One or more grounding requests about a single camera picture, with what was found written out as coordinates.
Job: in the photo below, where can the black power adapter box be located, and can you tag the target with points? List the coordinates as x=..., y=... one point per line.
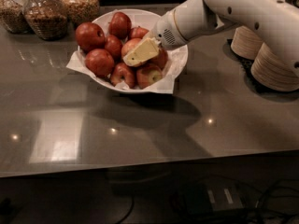
x=213, y=198

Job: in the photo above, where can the near stack of paper bowls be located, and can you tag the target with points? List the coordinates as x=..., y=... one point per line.
x=271, y=72

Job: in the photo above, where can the red green apple front right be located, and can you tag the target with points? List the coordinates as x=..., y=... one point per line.
x=148, y=74

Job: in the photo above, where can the red green apple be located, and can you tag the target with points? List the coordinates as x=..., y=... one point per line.
x=148, y=74
x=161, y=59

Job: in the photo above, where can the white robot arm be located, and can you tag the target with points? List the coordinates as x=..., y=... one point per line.
x=275, y=21

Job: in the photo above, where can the white paper liner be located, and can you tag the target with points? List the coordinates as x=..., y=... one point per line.
x=174, y=69

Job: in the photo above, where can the red apple front middle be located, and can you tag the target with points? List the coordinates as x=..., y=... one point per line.
x=123, y=73

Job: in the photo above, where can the red apple top right small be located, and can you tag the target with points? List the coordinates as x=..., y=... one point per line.
x=137, y=32

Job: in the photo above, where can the leftmost glass jar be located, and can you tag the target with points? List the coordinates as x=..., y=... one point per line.
x=11, y=17

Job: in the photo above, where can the stack of paper bowls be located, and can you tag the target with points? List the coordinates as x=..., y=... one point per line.
x=246, y=43
x=271, y=72

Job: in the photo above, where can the red apple front left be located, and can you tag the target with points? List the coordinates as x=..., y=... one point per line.
x=100, y=62

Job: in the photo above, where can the red apple far left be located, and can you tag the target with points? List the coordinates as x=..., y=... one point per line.
x=90, y=36

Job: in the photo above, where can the far stack of paper bowls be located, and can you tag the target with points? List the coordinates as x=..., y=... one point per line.
x=246, y=43

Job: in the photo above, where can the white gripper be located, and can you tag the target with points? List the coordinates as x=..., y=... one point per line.
x=163, y=30

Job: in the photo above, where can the white bowl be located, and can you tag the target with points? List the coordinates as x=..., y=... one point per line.
x=179, y=59

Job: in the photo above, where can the black mat under stacks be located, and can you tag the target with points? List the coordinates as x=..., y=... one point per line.
x=247, y=64

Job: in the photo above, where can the red apple middle small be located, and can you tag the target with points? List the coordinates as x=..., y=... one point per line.
x=113, y=46

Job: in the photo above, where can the red apple small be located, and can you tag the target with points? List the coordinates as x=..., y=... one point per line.
x=137, y=32
x=113, y=46

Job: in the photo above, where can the pale red apple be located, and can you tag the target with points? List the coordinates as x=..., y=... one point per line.
x=129, y=45

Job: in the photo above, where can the glass jar with cereal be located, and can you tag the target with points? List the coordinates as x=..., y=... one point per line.
x=79, y=11

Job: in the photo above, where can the glass jar with granola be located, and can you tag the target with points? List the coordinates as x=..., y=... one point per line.
x=47, y=18

